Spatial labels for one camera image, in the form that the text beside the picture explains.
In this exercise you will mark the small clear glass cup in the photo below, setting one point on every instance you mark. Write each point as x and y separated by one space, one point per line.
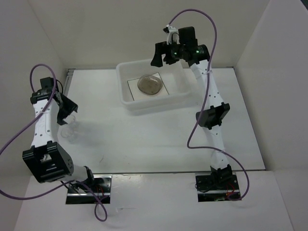
69 129

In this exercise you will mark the translucent white plastic bin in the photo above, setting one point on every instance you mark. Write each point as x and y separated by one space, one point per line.
173 77

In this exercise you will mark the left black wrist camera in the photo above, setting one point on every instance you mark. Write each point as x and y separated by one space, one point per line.
47 87

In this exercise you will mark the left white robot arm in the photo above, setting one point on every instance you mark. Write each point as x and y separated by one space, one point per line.
47 160

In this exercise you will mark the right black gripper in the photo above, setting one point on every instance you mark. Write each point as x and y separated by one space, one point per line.
160 48

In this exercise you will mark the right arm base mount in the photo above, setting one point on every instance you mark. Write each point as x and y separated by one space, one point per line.
208 191

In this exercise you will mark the square white black-rimmed plate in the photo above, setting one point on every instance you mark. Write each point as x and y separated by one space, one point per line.
137 95

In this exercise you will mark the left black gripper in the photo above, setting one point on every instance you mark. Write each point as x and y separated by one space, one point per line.
70 106

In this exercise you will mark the clear glass dish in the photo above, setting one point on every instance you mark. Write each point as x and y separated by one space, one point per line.
149 88
149 79

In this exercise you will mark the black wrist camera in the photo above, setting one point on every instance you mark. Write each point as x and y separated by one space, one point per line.
47 87
186 36

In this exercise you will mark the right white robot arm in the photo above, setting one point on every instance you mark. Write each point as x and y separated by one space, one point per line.
213 110

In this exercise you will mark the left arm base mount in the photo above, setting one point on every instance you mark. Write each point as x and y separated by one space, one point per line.
79 195

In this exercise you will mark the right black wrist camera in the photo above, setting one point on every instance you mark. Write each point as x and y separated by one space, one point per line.
186 36

